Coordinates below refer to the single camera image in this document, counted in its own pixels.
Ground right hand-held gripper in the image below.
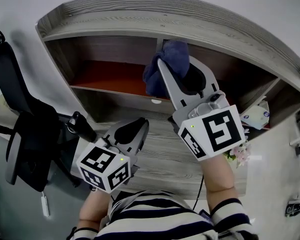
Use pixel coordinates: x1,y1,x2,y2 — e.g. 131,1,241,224
156,56,247,163

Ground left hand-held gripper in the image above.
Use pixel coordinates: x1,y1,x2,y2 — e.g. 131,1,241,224
76,117,150,194

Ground dark blue cloth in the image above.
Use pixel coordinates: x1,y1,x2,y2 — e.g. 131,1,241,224
142,40,191,98

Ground grey wooden shelf unit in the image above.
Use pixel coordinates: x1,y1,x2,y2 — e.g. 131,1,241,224
35,0,300,145

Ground person's right forearm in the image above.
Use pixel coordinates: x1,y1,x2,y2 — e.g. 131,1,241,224
201,154,238,216

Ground person's left forearm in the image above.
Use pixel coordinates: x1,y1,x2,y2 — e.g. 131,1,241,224
78,189,116,231

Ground dark shaker water bottle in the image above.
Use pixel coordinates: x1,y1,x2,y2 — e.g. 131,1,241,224
65,110,99,143

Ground white tissue pack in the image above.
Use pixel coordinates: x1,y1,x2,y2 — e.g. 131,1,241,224
239,99,271,131

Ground potted pink flowers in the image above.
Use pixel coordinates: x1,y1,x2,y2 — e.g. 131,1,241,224
224,127,253,169

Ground person's striped shirt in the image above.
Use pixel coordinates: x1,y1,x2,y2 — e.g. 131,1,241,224
73,189,260,240

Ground black office chair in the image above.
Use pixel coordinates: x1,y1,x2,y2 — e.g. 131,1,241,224
0,27,82,193

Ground white power strip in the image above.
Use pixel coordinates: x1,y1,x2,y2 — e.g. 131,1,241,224
40,193,51,218

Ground small blue device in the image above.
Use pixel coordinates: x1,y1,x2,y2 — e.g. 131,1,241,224
198,208,214,225

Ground black and white floor device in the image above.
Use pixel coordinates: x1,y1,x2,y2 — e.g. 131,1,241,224
284,199,300,218

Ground black cable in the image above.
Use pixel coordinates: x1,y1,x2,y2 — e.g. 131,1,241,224
191,174,205,210

